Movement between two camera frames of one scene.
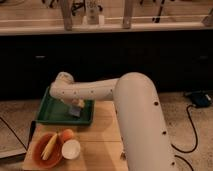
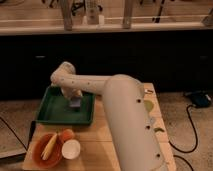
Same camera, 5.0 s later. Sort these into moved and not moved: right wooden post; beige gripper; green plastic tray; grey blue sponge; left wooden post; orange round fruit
Moved: beige gripper; grey blue sponge
Not moved: orange round fruit; left wooden post; green plastic tray; right wooden post
